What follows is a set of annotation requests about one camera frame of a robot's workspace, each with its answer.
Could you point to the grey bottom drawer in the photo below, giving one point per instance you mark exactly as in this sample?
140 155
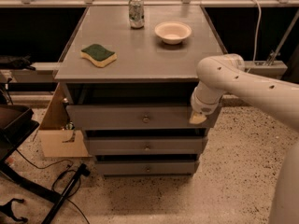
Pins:
147 167

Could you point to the green yellow sponge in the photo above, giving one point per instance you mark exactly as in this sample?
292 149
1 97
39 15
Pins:
98 55

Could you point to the black bag on ledge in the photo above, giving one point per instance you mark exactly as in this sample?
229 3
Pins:
15 62

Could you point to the grey middle drawer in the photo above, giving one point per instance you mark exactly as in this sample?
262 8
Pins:
142 146

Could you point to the grey drawer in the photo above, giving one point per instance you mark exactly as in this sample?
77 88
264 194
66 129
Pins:
142 146
135 117
147 167

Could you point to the white bowl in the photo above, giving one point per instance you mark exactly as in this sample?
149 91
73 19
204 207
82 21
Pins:
173 32

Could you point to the metal railing frame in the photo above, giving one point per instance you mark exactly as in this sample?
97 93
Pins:
53 34

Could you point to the cardboard box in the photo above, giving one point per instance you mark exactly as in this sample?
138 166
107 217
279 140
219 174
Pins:
57 134

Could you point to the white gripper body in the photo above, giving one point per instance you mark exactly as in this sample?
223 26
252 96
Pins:
202 107

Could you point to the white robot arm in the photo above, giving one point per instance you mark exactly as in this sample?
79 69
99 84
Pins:
278 99

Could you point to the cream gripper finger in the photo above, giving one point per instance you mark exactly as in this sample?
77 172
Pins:
197 118

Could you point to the crumpled soda can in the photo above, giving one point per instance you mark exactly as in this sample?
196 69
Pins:
136 13

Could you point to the grey drawer cabinet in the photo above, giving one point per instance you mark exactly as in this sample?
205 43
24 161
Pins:
129 90

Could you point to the grey top drawer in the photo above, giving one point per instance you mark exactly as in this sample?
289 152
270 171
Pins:
135 117

